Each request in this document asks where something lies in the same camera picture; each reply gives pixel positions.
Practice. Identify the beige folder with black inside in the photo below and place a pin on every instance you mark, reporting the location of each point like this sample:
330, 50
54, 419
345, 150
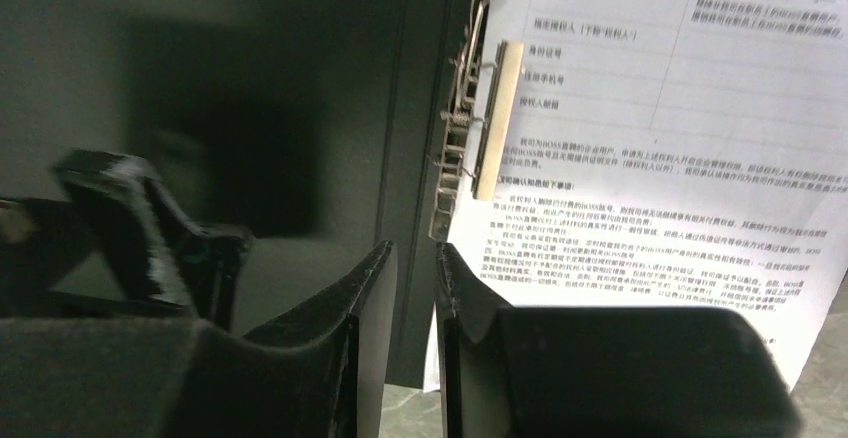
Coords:
315, 123

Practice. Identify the metal folder clip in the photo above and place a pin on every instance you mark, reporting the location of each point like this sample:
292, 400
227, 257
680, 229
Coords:
477, 118

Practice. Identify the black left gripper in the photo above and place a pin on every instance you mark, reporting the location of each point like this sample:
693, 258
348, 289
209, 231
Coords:
164, 263

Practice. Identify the printed white paper sheet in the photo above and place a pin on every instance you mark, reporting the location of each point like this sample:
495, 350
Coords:
660, 152

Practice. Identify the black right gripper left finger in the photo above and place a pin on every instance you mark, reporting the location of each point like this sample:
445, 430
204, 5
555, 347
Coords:
318, 370

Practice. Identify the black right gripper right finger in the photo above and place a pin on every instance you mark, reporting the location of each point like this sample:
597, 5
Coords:
510, 371

